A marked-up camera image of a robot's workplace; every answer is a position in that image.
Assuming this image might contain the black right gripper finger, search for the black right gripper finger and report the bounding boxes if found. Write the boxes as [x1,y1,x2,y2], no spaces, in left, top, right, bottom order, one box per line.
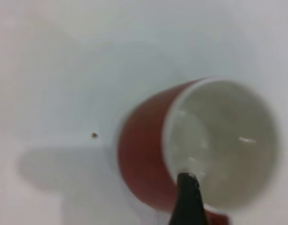
[168,172,211,225]

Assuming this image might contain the red ceramic mug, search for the red ceramic mug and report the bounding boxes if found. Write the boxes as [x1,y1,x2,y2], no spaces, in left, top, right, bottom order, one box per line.
[117,77,284,225]

